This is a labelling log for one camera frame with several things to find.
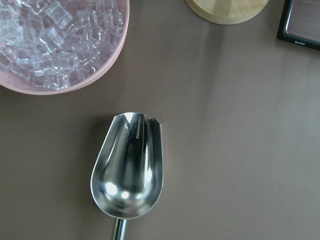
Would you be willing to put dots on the steel ice scoop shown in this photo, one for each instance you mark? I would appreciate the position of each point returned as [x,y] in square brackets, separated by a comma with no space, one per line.
[128,175]

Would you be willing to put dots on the wooden glass stand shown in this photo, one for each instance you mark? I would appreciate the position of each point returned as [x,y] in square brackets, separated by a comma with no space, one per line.
[227,12]

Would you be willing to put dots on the pink bowl of ice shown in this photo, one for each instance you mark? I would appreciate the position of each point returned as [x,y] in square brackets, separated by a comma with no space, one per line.
[56,46]

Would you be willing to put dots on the black framed tray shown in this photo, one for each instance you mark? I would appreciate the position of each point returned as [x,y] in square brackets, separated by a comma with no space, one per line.
[300,23]

